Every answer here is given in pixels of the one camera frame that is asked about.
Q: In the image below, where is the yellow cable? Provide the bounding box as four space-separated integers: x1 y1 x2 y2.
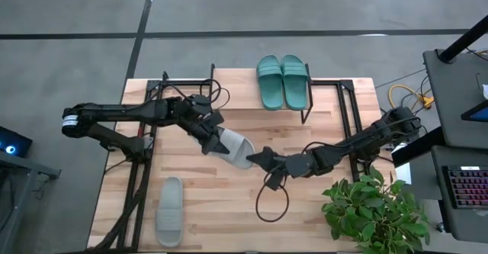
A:
387 84 435 137

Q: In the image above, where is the white paper sheet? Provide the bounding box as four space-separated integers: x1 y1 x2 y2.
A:
394 142 413 185

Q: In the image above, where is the black metal table frame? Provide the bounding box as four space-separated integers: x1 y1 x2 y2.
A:
85 70 364 252

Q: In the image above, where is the grey desk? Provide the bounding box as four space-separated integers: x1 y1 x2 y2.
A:
422 49 488 150
430 145 488 243

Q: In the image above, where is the black metal post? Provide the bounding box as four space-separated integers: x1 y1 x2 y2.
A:
437 15 488 63

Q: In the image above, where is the black computer monitor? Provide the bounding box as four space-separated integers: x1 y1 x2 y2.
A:
460 100 488 124

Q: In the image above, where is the black camera cable loop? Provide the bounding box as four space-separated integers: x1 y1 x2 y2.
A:
163 70 232 112
255 141 344 223

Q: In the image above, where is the black floor cable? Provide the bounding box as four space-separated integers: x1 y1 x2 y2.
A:
375 69 427 90

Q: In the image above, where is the black computer blue light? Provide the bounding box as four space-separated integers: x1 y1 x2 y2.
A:
0 126 34 159

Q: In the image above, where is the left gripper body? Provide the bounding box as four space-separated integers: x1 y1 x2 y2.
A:
181 93 226 141

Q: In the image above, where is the black desk beam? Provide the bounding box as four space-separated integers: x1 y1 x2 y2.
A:
391 126 447 168

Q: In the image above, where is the wooden shelf black metal frame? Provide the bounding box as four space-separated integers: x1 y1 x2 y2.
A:
210 63 314 125

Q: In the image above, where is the grey slide sandal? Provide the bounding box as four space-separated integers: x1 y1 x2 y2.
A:
154 176 185 248
211 126 256 170

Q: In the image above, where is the teal slide sandal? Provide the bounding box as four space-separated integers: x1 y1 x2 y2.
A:
281 54 309 111
255 54 284 111

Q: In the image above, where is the green potted plant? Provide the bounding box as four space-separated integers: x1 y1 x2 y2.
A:
321 165 432 254

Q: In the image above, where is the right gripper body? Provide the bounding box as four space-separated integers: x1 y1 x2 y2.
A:
265 146 293 193

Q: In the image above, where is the grey side table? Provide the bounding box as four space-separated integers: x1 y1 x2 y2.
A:
0 150 62 254

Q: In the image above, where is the backlit keyboard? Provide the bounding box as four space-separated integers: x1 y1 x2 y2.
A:
441 165 488 210

